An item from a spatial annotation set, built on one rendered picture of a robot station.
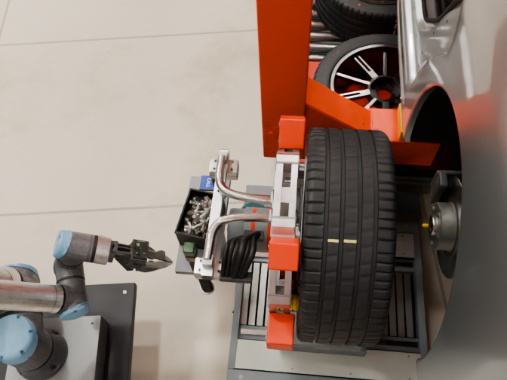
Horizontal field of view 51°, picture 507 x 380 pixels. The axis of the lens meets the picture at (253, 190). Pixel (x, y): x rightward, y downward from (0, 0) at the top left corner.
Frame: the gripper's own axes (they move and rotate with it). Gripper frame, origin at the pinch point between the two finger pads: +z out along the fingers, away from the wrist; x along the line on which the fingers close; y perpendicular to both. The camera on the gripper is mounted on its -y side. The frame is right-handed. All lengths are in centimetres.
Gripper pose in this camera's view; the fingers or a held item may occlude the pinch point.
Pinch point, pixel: (168, 262)
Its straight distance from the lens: 184.7
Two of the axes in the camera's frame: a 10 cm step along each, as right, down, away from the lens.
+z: 9.2, 2.0, 3.3
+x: 0.1, -8.7, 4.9
